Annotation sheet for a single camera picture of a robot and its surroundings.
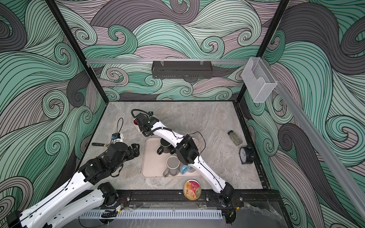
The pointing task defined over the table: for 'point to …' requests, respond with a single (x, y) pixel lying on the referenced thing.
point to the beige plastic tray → (159, 159)
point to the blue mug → (185, 168)
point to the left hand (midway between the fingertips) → (134, 146)
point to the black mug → (166, 145)
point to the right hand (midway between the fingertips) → (149, 129)
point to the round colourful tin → (192, 189)
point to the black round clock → (246, 154)
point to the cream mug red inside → (136, 124)
